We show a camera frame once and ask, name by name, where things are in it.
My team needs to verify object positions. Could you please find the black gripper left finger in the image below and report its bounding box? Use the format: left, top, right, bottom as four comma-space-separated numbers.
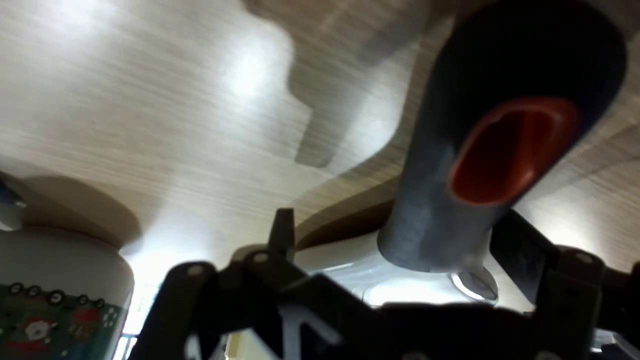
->
127, 206, 366, 360

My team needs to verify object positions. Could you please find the small dark bowl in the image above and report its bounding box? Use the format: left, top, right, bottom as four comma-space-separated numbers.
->
0, 174, 136, 360

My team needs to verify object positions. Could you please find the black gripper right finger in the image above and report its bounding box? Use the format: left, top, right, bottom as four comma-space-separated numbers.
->
490, 209, 640, 360

